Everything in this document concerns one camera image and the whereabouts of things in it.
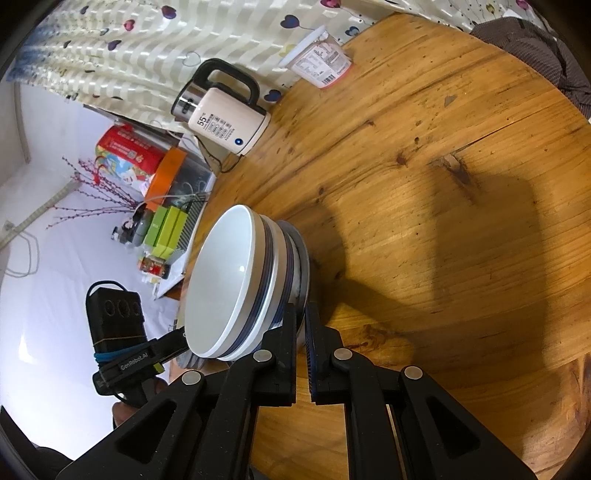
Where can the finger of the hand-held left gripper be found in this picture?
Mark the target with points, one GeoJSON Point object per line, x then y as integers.
{"type": "Point", "coordinates": [168, 346]}

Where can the heart-print curtain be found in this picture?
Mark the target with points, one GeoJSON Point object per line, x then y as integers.
{"type": "Point", "coordinates": [184, 37]}

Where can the stainless steel bowl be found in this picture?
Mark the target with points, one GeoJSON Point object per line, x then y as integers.
{"type": "Point", "coordinates": [302, 277]}

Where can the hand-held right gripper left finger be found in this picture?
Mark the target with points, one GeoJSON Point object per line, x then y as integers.
{"type": "Point", "coordinates": [286, 360]}

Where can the large white bowl blue band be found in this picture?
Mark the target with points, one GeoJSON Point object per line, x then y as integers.
{"type": "Point", "coordinates": [278, 277]}

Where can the dark green box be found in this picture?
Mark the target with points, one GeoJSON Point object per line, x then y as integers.
{"type": "Point", "coordinates": [154, 228]}

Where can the orange-lidded clear box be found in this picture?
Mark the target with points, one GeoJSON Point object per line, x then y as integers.
{"type": "Point", "coordinates": [173, 173]}

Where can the white plastic tub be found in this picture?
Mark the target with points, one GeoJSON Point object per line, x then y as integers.
{"type": "Point", "coordinates": [321, 57]}

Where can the white electric kettle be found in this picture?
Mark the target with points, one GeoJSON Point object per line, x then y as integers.
{"type": "Point", "coordinates": [221, 120]}

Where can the grey oblong device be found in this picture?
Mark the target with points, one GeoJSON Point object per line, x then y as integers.
{"type": "Point", "coordinates": [140, 227]}

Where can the dark checked cloth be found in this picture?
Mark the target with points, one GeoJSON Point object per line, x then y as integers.
{"type": "Point", "coordinates": [540, 55]}

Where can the red box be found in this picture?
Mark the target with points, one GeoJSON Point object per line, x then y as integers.
{"type": "Point", "coordinates": [131, 143]}

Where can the red cartoon figure jar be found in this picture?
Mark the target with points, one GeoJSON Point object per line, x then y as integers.
{"type": "Point", "coordinates": [154, 266]}

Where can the purple dried branches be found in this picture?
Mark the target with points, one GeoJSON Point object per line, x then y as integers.
{"type": "Point", "coordinates": [101, 198]}

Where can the small white bowl blue band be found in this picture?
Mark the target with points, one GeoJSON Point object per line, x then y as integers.
{"type": "Point", "coordinates": [221, 286]}

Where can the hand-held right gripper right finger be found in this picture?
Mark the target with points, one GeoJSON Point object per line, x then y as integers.
{"type": "Point", "coordinates": [310, 360]}

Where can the chevron patterned box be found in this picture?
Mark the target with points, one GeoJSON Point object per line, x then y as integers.
{"type": "Point", "coordinates": [194, 217]}

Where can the person's left hand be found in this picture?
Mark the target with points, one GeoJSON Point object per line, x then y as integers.
{"type": "Point", "coordinates": [124, 413]}

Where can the grey plate with brown patch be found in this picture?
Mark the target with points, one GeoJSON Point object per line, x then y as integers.
{"type": "Point", "coordinates": [191, 362]}

